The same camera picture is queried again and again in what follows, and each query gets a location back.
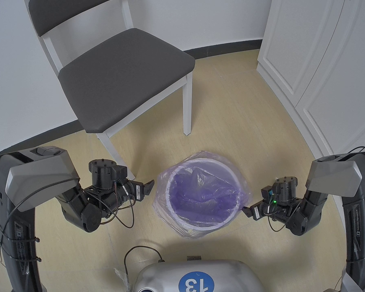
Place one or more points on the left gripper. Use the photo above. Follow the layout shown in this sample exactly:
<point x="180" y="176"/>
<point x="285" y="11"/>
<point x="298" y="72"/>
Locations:
<point x="133" y="192"/>

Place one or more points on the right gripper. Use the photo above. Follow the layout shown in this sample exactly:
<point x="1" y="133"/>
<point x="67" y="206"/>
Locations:
<point x="260" y="211"/>

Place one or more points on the purple plastic bag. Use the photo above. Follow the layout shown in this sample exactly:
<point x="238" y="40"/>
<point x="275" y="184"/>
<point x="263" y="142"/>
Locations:
<point x="200" y="190"/>

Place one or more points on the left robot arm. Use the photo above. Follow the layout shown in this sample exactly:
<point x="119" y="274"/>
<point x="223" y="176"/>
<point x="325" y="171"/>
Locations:
<point x="39" y="172"/>

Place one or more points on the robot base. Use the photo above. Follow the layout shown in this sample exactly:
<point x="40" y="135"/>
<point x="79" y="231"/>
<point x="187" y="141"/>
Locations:
<point x="170" y="275"/>

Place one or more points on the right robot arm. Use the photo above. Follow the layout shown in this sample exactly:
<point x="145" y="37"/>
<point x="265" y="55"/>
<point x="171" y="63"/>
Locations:
<point x="334" y="175"/>

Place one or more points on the white trash bin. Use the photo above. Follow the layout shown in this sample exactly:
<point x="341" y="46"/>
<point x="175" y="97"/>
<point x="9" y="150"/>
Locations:
<point x="197" y="226"/>

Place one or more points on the white chair with grey cushions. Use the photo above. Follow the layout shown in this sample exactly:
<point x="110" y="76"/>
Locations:
<point x="124" y="81"/>

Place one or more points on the white wardrobe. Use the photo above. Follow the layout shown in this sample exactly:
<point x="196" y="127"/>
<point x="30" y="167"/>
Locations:
<point x="322" y="41"/>

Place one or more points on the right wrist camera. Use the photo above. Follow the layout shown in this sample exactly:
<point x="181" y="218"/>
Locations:
<point x="267" y="192"/>

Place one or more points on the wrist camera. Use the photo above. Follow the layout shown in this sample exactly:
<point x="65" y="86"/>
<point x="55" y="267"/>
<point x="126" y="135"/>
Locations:
<point x="267" y="192"/>
<point x="120" y="172"/>

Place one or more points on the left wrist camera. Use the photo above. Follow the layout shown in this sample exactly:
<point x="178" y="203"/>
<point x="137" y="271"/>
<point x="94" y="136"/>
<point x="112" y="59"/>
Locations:
<point x="120" y="172"/>

